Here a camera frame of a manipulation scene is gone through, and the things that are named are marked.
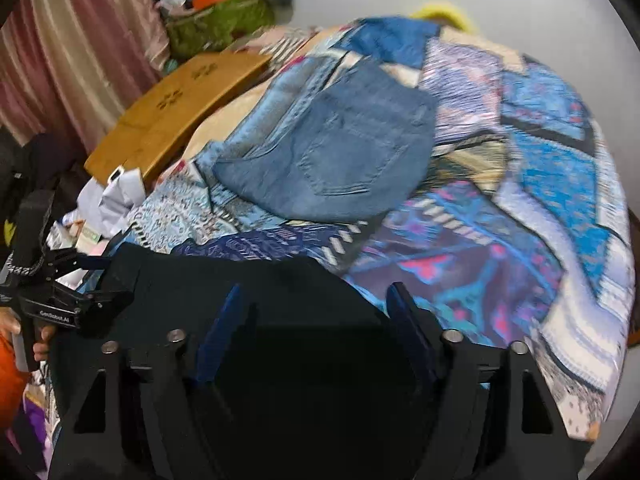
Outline green fabric bag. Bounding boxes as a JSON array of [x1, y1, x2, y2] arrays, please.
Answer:
[[165, 0, 277, 59]]

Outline black pants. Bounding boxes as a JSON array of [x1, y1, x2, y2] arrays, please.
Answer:
[[47, 243, 442, 480]]

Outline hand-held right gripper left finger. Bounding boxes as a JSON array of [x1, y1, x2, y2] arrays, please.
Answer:
[[47, 282, 257, 480]]

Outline orange cloth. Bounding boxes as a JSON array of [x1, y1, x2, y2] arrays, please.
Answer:
[[0, 332, 32, 429]]

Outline striped cloth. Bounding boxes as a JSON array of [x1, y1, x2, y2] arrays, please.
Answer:
[[260, 27, 314, 64]]

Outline yellow foam tube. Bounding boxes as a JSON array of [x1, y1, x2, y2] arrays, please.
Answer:
[[412, 2, 477, 32]]

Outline blue jeans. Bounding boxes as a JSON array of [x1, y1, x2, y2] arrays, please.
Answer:
[[197, 62, 441, 223]]

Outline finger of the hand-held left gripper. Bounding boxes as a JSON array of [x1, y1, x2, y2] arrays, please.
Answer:
[[47, 251, 114, 284], [55, 289, 136, 337]]

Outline dark cloth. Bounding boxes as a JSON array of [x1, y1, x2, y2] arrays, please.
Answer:
[[0, 127, 87, 211]]

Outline person's left hand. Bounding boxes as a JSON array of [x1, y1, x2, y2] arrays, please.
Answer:
[[31, 325, 57, 362]]

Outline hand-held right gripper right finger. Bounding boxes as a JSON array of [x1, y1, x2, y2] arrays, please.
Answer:
[[386, 281, 583, 480]]

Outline blue patchwork blanket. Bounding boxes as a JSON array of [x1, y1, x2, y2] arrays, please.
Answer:
[[127, 15, 632, 442]]

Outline striped pink curtain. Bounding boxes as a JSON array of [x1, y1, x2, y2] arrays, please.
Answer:
[[0, 0, 172, 147]]

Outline white cloth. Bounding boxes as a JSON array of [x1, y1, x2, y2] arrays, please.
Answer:
[[77, 165, 147, 241]]

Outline wooden lap desk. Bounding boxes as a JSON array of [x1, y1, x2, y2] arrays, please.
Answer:
[[84, 50, 273, 188]]

